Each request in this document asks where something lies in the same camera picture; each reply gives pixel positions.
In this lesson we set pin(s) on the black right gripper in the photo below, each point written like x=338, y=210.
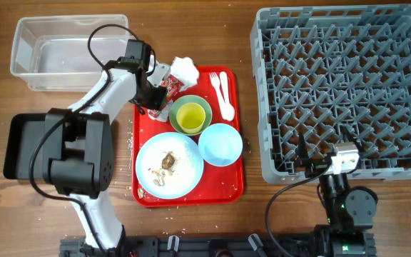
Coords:
x=314, y=166

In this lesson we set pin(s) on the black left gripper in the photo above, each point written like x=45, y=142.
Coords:
x=156, y=103

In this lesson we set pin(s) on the red snack wrapper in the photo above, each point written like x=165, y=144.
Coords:
x=172, y=85

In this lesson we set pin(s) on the white napkin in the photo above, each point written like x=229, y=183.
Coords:
x=184, y=70

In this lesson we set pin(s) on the green bowl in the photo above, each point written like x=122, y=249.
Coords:
x=190, y=99

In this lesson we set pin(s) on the yellow cup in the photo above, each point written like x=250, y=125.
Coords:
x=191, y=117

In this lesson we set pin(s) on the light blue bowl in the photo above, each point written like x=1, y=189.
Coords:
x=220, y=145

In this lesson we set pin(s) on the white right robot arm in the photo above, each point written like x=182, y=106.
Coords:
x=350, y=211

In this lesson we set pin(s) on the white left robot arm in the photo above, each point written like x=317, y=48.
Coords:
x=74, y=158

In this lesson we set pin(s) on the grey dishwasher rack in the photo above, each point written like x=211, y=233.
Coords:
x=322, y=70

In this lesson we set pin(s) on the clear plastic waste bin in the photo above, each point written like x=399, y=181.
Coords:
x=50, y=53

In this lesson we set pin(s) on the white plastic fork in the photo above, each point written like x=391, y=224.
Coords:
x=215, y=82

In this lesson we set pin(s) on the brown food scrap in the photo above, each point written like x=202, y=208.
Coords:
x=168, y=161

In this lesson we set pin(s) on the light blue plate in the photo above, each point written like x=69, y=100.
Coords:
x=178, y=181

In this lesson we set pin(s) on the red serving tray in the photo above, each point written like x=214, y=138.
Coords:
x=217, y=185

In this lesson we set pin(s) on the white plastic spoon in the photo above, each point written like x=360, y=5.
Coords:
x=230, y=111

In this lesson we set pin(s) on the nut shell scrap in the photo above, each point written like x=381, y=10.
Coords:
x=140, y=193

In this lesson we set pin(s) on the black plastic bin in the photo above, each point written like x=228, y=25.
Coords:
x=26, y=130

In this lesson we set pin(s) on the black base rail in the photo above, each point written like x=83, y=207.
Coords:
x=307, y=244

